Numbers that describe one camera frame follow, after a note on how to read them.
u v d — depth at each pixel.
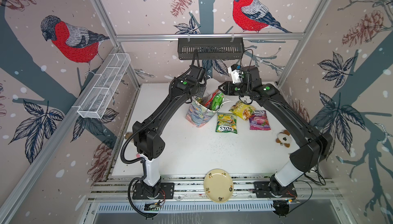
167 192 0.73
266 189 0.72
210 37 0.98
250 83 0.57
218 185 0.75
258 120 0.96
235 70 0.68
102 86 0.78
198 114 0.84
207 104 0.82
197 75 0.62
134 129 0.48
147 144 0.46
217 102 0.88
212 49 1.06
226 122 0.95
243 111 1.01
